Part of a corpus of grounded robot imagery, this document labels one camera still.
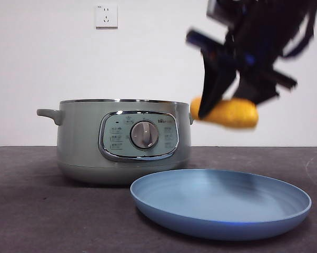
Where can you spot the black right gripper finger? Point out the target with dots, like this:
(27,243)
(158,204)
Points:
(253,89)
(216,84)

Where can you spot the yellow corn cob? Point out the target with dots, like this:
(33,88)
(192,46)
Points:
(235,114)

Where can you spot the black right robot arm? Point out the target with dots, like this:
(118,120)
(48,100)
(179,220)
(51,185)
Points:
(266,10)

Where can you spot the blue round plate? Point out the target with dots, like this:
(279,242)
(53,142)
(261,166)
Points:
(216,205)

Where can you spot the pale green electric steamer pot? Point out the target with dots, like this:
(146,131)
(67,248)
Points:
(77,137)

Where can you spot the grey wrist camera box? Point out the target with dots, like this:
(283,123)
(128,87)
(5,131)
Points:
(219,10)

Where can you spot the white wall power socket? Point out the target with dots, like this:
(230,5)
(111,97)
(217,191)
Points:
(107,16)

